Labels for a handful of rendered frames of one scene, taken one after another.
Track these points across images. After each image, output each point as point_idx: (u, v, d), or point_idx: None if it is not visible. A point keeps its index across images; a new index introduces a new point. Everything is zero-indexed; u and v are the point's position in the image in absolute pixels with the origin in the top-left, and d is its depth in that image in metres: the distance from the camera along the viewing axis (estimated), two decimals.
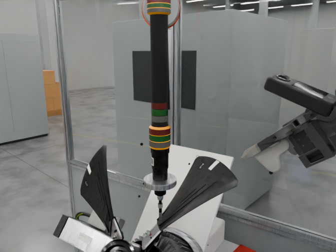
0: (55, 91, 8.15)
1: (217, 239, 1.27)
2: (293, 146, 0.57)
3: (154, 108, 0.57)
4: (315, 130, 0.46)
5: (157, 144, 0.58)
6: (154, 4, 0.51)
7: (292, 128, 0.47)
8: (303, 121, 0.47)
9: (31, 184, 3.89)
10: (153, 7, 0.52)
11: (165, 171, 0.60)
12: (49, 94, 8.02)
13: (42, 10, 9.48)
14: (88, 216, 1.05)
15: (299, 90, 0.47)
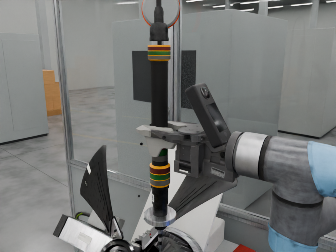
0: (55, 91, 8.15)
1: (217, 239, 1.27)
2: None
3: None
4: (198, 153, 0.51)
5: (157, 183, 0.60)
6: (154, 53, 0.53)
7: (181, 140, 0.51)
8: (194, 140, 0.51)
9: (31, 184, 3.89)
10: (154, 55, 0.54)
11: (165, 207, 0.62)
12: (49, 94, 8.02)
13: (42, 10, 9.48)
14: (88, 216, 1.05)
15: (208, 115, 0.50)
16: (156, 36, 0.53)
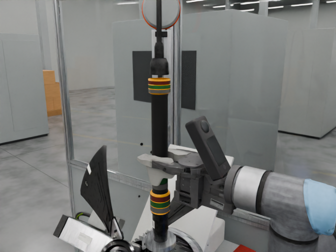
0: (55, 91, 8.15)
1: (217, 239, 1.27)
2: None
3: None
4: (197, 185, 0.52)
5: (157, 210, 0.61)
6: (154, 87, 0.55)
7: (181, 172, 0.53)
8: (194, 173, 0.52)
9: (31, 184, 3.89)
10: (154, 89, 0.55)
11: (165, 232, 0.64)
12: (49, 94, 8.02)
13: (42, 10, 9.48)
14: (88, 216, 1.05)
15: (207, 149, 0.51)
16: (156, 71, 0.54)
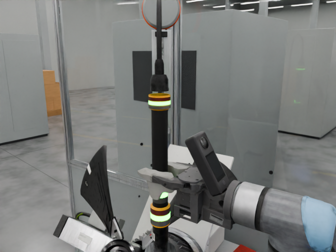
0: (55, 91, 8.15)
1: (217, 239, 1.27)
2: None
3: None
4: (197, 201, 0.53)
5: (157, 223, 0.62)
6: (155, 103, 0.56)
7: (180, 188, 0.54)
8: (194, 189, 0.53)
9: (31, 184, 3.89)
10: (154, 105, 0.56)
11: (165, 245, 0.64)
12: (49, 94, 8.02)
13: (42, 10, 9.48)
14: (88, 216, 1.05)
15: (207, 165, 0.52)
16: (156, 88, 0.55)
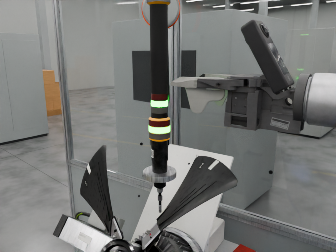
0: (55, 91, 8.15)
1: (217, 239, 1.27)
2: None
3: (154, 99, 0.56)
4: (257, 100, 0.43)
5: (157, 136, 0.57)
6: None
7: (240, 85, 0.43)
8: (253, 85, 0.43)
9: (31, 184, 3.89)
10: None
11: (165, 163, 0.60)
12: (49, 94, 8.02)
13: (42, 10, 9.48)
14: (88, 216, 1.05)
15: (271, 54, 0.42)
16: None
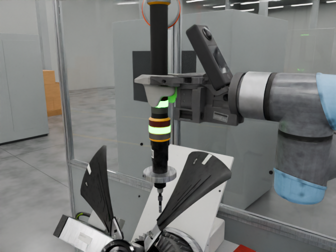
0: (55, 91, 8.15)
1: (217, 239, 1.27)
2: (173, 94, 0.59)
3: None
4: (199, 96, 0.49)
5: (157, 136, 0.57)
6: None
7: (181, 82, 0.49)
8: (195, 82, 0.49)
9: (31, 184, 3.89)
10: None
11: (165, 163, 0.60)
12: (49, 94, 8.02)
13: (42, 10, 9.48)
14: (88, 216, 1.05)
15: (210, 54, 0.47)
16: None
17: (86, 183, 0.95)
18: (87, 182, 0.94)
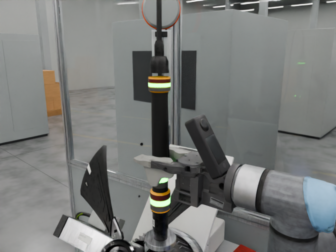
0: (55, 91, 8.15)
1: (217, 239, 1.27)
2: None
3: None
4: (197, 184, 0.52)
5: (157, 209, 0.61)
6: (154, 85, 0.55)
7: (182, 171, 0.53)
8: (194, 172, 0.52)
9: (31, 184, 3.89)
10: (154, 87, 0.55)
11: (165, 231, 0.63)
12: (49, 94, 8.02)
13: (42, 10, 9.48)
14: (88, 216, 1.05)
15: (207, 147, 0.51)
16: (156, 69, 0.54)
17: (86, 183, 0.95)
18: (87, 182, 0.94)
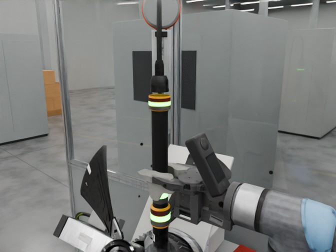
0: (55, 91, 8.15)
1: (217, 239, 1.27)
2: None
3: None
4: (197, 202, 0.53)
5: (158, 224, 0.62)
6: (155, 104, 0.56)
7: (180, 189, 0.54)
8: (194, 190, 0.53)
9: (31, 184, 3.89)
10: (154, 106, 0.56)
11: (165, 245, 0.64)
12: (49, 94, 8.02)
13: (42, 10, 9.48)
14: (88, 216, 1.05)
15: (207, 167, 0.52)
16: (156, 89, 0.55)
17: (86, 183, 0.95)
18: (87, 182, 0.94)
